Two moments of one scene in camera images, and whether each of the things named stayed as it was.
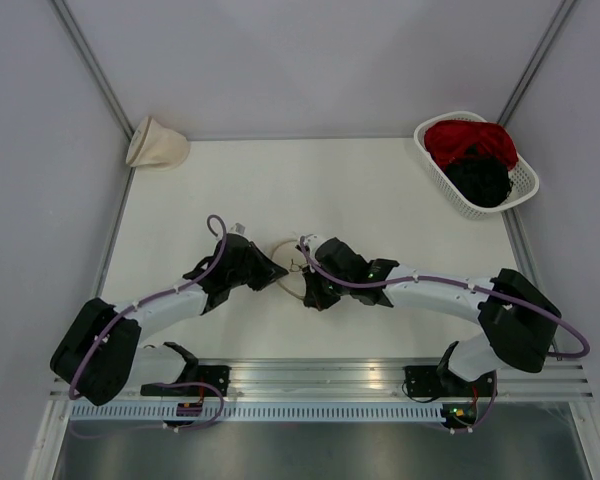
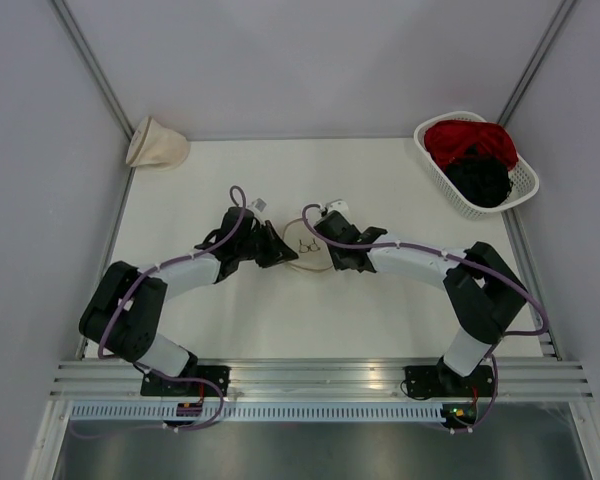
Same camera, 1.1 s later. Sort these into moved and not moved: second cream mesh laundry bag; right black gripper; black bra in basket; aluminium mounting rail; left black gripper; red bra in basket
Moved: left black gripper; right black gripper
Not moved: black bra in basket; aluminium mounting rail; second cream mesh laundry bag; red bra in basket
